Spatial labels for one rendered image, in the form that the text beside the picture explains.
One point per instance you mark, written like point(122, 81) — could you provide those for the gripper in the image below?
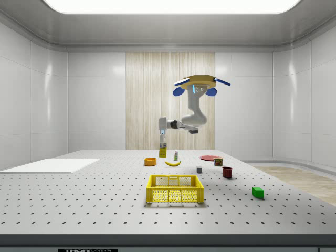
point(163, 138)

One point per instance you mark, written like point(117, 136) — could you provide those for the yellow white bottle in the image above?
point(162, 152)

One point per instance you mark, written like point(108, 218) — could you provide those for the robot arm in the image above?
point(193, 107)

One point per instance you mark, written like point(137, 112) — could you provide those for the small white bottle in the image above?
point(176, 156)

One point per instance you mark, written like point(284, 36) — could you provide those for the yellow bowl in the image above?
point(150, 162)

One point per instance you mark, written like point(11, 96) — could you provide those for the banana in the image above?
point(172, 164)

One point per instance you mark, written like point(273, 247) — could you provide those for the grey cube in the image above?
point(199, 170)

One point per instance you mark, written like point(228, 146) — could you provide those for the red plate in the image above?
point(207, 157)

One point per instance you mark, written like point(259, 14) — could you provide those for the yellow basket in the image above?
point(174, 195)

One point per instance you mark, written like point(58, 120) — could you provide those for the flat-sided can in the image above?
point(218, 162)

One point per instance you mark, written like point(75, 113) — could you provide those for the drone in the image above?
point(199, 78)

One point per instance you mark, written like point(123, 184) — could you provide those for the red mug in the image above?
point(227, 172)

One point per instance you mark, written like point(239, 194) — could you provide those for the green cube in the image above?
point(257, 192)

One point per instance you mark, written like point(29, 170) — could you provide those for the white board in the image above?
point(50, 165)

